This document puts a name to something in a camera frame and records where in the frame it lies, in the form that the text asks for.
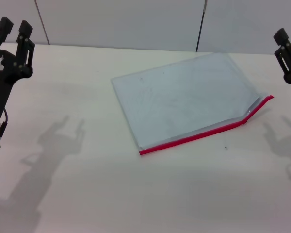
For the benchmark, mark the clear document bag red zipper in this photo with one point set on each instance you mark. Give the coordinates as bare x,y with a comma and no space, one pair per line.
184,97

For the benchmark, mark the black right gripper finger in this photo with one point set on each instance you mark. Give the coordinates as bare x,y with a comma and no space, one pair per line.
287,60

